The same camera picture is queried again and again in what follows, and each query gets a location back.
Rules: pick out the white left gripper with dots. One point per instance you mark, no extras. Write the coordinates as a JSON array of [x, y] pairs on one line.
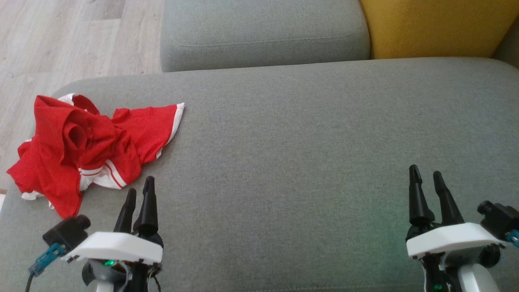
[[117, 245]]

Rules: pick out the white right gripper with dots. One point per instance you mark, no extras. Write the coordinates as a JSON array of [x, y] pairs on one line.
[[450, 239]]

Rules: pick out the red basketball jersey number 23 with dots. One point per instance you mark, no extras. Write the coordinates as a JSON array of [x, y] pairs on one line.
[[56, 182]]

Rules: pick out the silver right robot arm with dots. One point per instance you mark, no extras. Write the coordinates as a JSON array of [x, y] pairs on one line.
[[476, 284]]

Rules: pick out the grey sofa chaise cushion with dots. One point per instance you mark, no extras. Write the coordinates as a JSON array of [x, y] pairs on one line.
[[284, 162]]

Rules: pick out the yellow sofa back cushion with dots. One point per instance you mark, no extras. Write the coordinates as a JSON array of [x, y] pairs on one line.
[[438, 28]]

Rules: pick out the grey sofa seat cushion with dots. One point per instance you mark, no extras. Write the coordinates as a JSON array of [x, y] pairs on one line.
[[263, 32]]

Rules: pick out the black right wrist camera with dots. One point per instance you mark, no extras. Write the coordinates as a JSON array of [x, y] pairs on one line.
[[500, 219]]

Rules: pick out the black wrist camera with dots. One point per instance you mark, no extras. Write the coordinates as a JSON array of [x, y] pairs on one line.
[[500, 219], [67, 233]]

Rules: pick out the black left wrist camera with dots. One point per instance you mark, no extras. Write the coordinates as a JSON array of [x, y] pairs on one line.
[[67, 233]]

